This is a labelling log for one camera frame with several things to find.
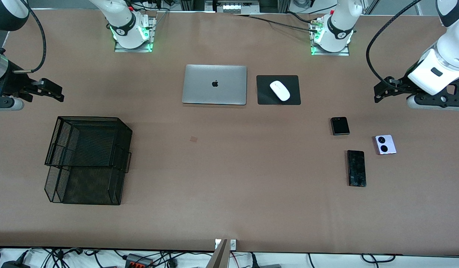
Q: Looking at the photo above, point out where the lavender flip phone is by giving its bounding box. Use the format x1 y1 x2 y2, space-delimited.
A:
375 135 397 155

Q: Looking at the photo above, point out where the black flip phone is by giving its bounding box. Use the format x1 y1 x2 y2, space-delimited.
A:
330 117 350 136

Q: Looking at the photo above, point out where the black slab smartphone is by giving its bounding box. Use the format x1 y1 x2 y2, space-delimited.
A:
347 150 367 187

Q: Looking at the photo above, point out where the black mesh two-tier tray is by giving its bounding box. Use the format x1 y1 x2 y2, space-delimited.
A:
44 116 133 205

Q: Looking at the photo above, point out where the white computer mouse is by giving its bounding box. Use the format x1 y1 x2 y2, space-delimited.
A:
270 80 291 101

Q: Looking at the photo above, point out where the black mouse pad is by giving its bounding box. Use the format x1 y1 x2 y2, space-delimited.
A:
256 75 301 105

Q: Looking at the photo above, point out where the silver closed laptop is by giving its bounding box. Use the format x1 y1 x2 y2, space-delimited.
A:
182 64 248 105

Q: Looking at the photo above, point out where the silver metal terminal block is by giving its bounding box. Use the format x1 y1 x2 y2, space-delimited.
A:
205 0 260 15

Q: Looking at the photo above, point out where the black orange power strip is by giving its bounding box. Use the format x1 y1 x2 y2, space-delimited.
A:
125 253 153 268

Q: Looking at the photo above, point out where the aluminium profile bar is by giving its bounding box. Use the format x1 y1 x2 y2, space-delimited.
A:
206 239 230 268

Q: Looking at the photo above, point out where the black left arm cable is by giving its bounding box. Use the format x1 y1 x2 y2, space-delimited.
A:
366 0 423 90

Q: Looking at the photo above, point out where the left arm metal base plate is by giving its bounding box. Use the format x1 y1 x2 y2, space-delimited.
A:
310 19 350 57

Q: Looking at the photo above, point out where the black cable on table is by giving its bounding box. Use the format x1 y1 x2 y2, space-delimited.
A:
232 11 320 34

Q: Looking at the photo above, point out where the black looped floor cable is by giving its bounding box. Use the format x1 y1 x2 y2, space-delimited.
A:
361 253 396 264

